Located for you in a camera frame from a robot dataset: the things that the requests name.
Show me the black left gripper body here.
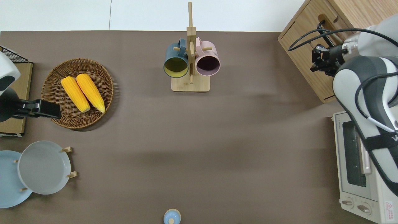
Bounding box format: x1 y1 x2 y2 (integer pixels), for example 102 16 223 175
0 88 41 122

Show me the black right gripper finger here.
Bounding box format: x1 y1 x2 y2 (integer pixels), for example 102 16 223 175
312 45 326 61
310 60 326 74

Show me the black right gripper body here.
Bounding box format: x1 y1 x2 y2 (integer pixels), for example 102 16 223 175
322 44 348 77

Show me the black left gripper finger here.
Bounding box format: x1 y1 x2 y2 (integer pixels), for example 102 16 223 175
34 99 61 114
12 110 62 120

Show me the wooden drawer cabinet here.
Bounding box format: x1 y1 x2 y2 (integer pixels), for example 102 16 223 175
278 0 355 104

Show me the wicker basket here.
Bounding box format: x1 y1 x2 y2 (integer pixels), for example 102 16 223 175
41 58 114 129

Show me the yellow corn cob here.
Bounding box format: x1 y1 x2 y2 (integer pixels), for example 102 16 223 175
76 73 106 113
61 77 91 113

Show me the wooden peg plate rack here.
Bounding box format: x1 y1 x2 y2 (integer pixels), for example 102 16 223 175
12 146 78 192

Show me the grey plate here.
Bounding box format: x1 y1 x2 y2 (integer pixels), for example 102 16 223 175
17 141 71 195

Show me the light blue plate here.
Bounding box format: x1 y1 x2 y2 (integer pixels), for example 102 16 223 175
0 151 33 208

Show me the pink mug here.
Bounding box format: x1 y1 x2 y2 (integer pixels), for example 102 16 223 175
195 37 221 77

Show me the white toaster oven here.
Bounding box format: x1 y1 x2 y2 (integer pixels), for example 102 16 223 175
332 110 398 224

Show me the brown table mat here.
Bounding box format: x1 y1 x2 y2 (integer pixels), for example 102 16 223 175
0 30 342 224

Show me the bamboo mug rack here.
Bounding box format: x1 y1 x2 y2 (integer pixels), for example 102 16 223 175
171 2 213 92

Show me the dark blue mug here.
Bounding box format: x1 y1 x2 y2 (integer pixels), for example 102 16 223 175
164 38 189 78

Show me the blue jar with wooden knob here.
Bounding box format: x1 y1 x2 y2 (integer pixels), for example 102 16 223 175
164 208 181 224

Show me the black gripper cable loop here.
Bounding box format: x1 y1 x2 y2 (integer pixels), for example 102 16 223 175
317 20 339 48

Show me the black wire rack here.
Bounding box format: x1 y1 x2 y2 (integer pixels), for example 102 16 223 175
0 46 33 63

